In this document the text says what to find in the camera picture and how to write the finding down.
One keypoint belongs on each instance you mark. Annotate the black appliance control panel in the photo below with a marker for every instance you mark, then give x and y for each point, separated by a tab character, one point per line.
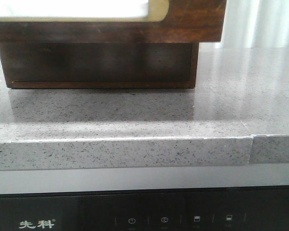
202	209

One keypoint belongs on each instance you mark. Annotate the dark wooden drawer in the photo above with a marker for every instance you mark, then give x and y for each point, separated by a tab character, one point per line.
172	21

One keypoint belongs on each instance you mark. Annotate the dark wooden drawer cabinet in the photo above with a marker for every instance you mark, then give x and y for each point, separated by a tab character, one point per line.
98	65

